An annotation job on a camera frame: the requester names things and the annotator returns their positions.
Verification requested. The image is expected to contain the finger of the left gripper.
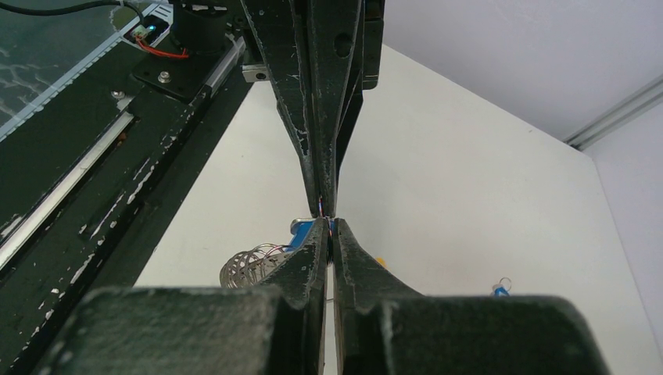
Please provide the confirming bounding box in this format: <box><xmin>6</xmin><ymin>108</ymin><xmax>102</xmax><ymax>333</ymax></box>
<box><xmin>242</xmin><ymin>1</ymin><xmax>320</xmax><ymax>217</ymax></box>
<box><xmin>308</xmin><ymin>1</ymin><xmax>385</xmax><ymax>217</ymax></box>

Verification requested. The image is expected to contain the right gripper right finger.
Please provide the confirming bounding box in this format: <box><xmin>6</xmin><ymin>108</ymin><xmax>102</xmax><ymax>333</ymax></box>
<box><xmin>331</xmin><ymin>219</ymin><xmax>609</xmax><ymax>374</ymax></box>

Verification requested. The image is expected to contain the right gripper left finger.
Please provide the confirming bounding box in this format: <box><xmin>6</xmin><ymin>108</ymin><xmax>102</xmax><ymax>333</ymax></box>
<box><xmin>39</xmin><ymin>219</ymin><xmax>328</xmax><ymax>374</ymax></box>

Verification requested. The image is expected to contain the metal keyring with yellow tip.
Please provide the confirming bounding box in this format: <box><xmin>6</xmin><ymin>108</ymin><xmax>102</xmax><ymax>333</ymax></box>
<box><xmin>220</xmin><ymin>244</ymin><xmax>400</xmax><ymax>294</ymax></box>

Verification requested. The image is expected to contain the blue key tag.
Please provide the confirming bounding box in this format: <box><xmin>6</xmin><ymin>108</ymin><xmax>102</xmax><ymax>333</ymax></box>
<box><xmin>492</xmin><ymin>277</ymin><xmax>512</xmax><ymax>297</ymax></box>
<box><xmin>285</xmin><ymin>218</ymin><xmax>315</xmax><ymax>252</ymax></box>

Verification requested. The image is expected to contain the white slotted cable duct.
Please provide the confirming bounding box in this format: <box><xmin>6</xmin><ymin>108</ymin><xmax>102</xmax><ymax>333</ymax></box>
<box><xmin>0</xmin><ymin>2</ymin><xmax>162</xmax><ymax>143</ymax></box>

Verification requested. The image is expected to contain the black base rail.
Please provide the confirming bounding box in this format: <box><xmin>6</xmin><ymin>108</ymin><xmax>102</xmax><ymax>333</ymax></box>
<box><xmin>1</xmin><ymin>1</ymin><xmax>249</xmax><ymax>374</ymax></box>

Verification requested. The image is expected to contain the left camera black cable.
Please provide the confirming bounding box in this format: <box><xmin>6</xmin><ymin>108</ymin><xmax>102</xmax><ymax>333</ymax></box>
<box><xmin>0</xmin><ymin>0</ymin><xmax>149</xmax><ymax>27</ymax></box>

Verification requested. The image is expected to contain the right aluminium frame post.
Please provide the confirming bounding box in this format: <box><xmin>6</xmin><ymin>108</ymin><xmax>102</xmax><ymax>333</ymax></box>
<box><xmin>563</xmin><ymin>75</ymin><xmax>662</xmax><ymax>152</ymax></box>

